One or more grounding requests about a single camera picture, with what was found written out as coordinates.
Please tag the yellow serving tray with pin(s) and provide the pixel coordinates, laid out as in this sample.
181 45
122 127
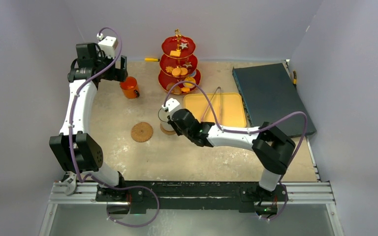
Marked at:
232 110

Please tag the white ribbed mug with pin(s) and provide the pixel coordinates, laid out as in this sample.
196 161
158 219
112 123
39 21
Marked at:
162 115

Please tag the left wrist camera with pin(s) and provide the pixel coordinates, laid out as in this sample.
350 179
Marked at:
108 45

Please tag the yellow screwdriver by wall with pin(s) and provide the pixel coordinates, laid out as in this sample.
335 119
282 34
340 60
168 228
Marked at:
151 59

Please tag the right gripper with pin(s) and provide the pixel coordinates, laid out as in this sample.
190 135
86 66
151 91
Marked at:
174 120

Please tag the orange mug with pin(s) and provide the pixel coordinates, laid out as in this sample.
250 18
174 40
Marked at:
130 88

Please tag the orange fish shaped cookie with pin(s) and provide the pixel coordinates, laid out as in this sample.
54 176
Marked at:
185 90

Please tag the yellow handled screwdriver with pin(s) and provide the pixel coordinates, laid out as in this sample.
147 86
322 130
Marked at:
294 79

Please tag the black base frame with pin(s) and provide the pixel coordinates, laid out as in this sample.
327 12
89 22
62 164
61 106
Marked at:
244 197

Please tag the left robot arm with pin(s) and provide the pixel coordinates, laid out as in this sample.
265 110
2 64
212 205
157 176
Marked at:
76 151

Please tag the round orange cookie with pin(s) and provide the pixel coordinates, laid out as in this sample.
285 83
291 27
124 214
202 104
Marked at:
183 71
176 72

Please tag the yellow iced donut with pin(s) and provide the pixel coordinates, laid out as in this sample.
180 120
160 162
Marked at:
189 82

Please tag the white star cookie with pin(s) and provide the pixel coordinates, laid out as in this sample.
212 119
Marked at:
184 45

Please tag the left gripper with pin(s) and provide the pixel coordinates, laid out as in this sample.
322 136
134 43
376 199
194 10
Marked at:
120 74

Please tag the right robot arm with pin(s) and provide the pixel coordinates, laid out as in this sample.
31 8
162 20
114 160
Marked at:
272 147

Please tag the square cracker biscuit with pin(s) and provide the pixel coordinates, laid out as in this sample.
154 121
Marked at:
175 53

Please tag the red three-tier cake stand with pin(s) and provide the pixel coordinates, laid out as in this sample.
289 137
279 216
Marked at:
178 65

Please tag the silver wrench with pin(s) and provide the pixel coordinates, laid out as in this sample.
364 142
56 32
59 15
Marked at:
70 183

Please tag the flower shaped cookie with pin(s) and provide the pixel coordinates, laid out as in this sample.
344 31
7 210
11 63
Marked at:
169 69

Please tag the brown star cookie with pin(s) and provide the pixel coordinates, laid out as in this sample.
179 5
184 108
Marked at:
187 64

